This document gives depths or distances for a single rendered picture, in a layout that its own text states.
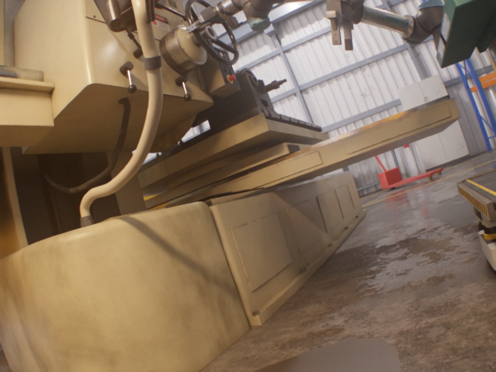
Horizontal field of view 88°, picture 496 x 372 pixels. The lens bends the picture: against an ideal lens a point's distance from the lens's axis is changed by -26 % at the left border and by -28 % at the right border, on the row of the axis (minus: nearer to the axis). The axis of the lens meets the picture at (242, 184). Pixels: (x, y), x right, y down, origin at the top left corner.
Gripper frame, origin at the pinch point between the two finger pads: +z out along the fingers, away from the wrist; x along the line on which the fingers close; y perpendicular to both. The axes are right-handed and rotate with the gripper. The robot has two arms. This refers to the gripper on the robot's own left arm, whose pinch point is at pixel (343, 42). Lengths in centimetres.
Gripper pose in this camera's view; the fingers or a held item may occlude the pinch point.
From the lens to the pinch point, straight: 107.3
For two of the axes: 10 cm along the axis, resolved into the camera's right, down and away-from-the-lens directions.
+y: -8.2, -1.1, 5.6
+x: -5.6, 2.5, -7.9
